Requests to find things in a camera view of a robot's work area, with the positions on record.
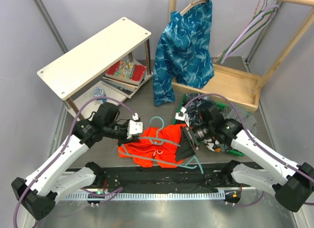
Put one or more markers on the red patterned book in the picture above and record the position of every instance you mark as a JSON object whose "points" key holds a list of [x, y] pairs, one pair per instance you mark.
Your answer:
{"points": [[127, 72]]}

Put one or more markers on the camouflage orange shorts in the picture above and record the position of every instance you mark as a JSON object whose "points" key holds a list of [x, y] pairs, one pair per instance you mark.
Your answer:
{"points": [[215, 146]]}

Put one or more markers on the blue patterned tape roll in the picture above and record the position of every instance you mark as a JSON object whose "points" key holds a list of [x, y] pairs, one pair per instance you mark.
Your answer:
{"points": [[98, 92]]}

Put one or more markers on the white two-tier shelf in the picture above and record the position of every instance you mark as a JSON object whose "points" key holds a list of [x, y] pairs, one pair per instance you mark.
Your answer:
{"points": [[86, 62]]}

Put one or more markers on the lilac hanger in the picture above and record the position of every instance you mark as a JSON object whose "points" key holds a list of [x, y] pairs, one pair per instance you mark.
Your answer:
{"points": [[247, 31]]}

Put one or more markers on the wooden clothes rack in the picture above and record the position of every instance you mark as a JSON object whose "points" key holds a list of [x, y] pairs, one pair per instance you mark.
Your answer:
{"points": [[244, 88]]}

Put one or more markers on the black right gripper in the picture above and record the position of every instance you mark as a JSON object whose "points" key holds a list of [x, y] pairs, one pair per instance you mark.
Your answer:
{"points": [[186, 148]]}

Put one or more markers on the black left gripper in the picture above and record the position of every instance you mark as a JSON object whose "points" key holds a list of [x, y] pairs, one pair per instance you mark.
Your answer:
{"points": [[135, 138]]}

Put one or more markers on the stack of books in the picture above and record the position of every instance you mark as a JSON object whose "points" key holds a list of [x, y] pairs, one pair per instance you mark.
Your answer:
{"points": [[128, 90]]}

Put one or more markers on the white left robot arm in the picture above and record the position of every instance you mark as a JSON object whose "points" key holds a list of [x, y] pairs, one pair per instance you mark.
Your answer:
{"points": [[43, 189]]}

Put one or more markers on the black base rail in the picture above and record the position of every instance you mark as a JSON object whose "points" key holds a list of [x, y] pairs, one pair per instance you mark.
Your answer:
{"points": [[157, 180]]}

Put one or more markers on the grey shorts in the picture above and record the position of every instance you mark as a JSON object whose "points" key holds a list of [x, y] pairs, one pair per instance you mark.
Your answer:
{"points": [[248, 119]]}

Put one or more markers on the teal hanger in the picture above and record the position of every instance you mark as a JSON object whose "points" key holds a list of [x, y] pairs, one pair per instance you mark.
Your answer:
{"points": [[159, 142]]}

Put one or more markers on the blue patterned shorts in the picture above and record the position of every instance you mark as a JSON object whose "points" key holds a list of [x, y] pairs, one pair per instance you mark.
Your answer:
{"points": [[183, 53]]}

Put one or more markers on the green hanger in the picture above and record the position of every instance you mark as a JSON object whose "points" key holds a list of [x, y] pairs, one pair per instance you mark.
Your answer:
{"points": [[245, 38]]}

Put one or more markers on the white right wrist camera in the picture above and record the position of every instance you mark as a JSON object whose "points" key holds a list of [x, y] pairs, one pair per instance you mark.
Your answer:
{"points": [[182, 116]]}

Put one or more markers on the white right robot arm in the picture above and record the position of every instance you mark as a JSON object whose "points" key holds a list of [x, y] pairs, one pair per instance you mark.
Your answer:
{"points": [[289, 182]]}

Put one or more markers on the green plastic tray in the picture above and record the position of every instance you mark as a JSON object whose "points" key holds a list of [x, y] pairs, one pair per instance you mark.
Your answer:
{"points": [[220, 106]]}

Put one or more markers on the white slotted cable duct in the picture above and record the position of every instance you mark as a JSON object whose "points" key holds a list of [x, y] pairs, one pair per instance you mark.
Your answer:
{"points": [[82, 196]]}

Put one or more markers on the wooden hanger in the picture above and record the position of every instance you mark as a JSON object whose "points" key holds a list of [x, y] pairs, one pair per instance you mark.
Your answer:
{"points": [[192, 4]]}

